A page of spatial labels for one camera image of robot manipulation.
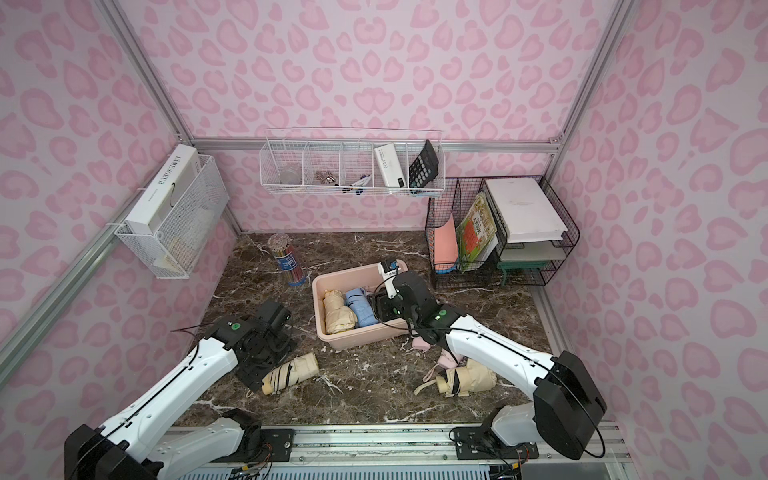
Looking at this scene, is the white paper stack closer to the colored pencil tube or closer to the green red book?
the green red book

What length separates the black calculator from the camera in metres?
0.90

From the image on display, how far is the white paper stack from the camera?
90cm

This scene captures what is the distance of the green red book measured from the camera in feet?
3.17
